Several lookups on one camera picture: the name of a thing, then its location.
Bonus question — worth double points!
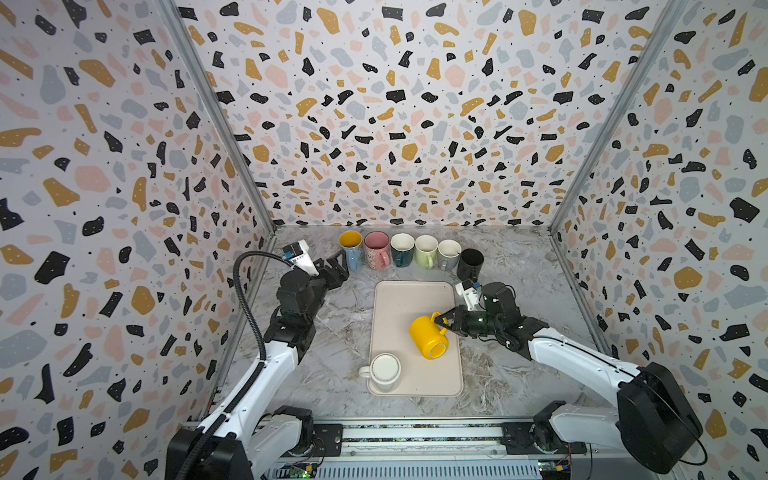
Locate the yellow mug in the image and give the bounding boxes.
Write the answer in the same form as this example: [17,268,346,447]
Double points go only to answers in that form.
[409,312,450,360]

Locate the light blue yellow-inside mug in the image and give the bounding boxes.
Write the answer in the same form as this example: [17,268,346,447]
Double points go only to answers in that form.
[338,231,365,273]

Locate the pink patterned mug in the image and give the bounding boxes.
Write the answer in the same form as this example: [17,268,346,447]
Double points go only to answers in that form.
[364,231,391,270]

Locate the black mug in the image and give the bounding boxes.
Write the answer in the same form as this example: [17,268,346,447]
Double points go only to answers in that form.
[456,248,485,284]

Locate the grey mug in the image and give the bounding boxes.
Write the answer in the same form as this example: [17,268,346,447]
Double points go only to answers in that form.
[436,239,462,272]

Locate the dark green mug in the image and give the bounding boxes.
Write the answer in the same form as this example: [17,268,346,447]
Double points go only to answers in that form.
[390,233,415,268]

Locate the white mug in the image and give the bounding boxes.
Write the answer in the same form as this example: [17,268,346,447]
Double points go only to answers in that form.
[358,353,402,392]

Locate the light green mug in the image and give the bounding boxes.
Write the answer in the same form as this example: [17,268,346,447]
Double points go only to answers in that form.
[414,234,439,269]

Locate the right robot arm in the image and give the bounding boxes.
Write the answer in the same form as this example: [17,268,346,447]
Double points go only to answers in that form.
[428,281,703,474]

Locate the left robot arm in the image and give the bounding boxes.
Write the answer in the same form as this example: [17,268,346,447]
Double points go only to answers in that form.
[165,241,349,479]

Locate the cream plastic tray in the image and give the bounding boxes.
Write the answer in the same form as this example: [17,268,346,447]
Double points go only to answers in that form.
[367,281,463,397]

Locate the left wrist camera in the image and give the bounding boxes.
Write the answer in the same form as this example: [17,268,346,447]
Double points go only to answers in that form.
[283,239,319,277]

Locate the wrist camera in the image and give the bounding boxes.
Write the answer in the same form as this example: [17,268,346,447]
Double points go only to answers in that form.
[455,279,483,311]
[283,239,319,277]

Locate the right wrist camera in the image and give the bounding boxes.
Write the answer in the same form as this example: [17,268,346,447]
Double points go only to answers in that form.
[455,279,483,311]

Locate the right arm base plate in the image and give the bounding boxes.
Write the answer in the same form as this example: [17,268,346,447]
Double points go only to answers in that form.
[500,421,588,455]

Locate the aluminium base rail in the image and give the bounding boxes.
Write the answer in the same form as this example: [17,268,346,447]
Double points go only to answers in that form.
[258,418,656,479]

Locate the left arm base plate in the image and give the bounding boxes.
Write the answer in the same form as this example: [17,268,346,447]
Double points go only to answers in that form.
[284,423,344,460]

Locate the black corrugated cable hose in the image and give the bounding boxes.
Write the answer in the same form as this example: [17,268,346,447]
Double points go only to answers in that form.
[170,250,295,480]

